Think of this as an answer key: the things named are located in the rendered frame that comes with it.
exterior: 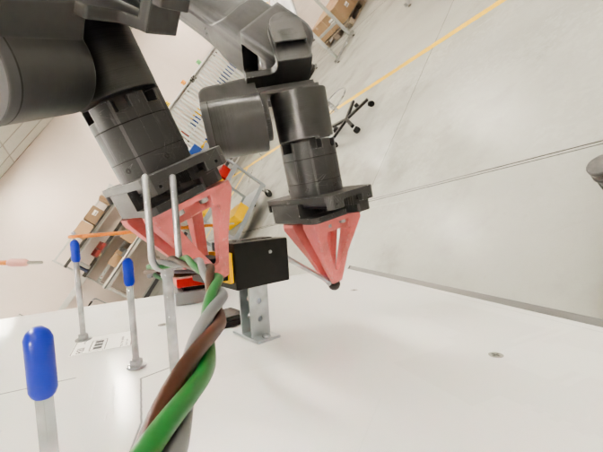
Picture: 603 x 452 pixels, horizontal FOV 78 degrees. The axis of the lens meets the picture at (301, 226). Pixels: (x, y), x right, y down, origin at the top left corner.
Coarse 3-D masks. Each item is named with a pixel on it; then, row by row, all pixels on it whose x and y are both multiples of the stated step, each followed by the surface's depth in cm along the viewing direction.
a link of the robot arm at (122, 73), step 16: (96, 32) 24; (112, 32) 24; (128, 32) 26; (96, 48) 24; (112, 48) 24; (128, 48) 25; (96, 64) 24; (112, 64) 24; (128, 64) 25; (144, 64) 26; (96, 80) 24; (112, 80) 24; (128, 80) 25; (144, 80) 26; (96, 96) 25; (112, 96) 26
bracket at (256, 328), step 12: (252, 288) 33; (264, 288) 34; (240, 300) 35; (252, 300) 33; (264, 300) 34; (240, 312) 35; (252, 312) 33; (264, 312) 34; (240, 324) 35; (252, 324) 33; (264, 324) 34; (252, 336) 33; (264, 336) 33; (276, 336) 34
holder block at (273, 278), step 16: (240, 240) 34; (256, 240) 33; (272, 240) 33; (240, 256) 31; (256, 256) 32; (272, 256) 33; (240, 272) 31; (256, 272) 32; (272, 272) 33; (288, 272) 35; (240, 288) 31
